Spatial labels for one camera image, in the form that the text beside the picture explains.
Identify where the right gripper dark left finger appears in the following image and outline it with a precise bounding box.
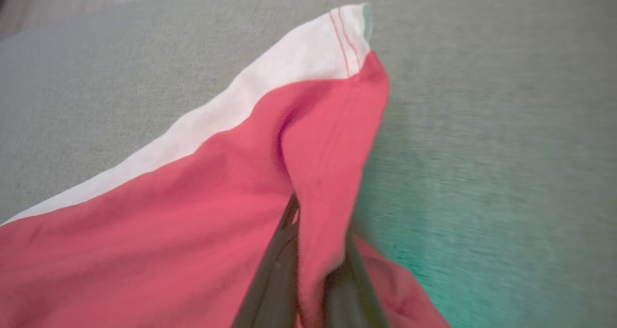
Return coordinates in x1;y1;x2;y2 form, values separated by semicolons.
231;192;300;328

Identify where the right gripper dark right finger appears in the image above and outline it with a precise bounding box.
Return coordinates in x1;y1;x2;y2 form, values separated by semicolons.
322;236;389;328

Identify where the large grey fabric sofa seat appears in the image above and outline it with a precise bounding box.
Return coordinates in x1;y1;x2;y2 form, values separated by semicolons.
0;0;617;328

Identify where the red and white sports jersey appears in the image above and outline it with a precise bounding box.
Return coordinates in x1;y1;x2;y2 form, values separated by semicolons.
0;2;451;328

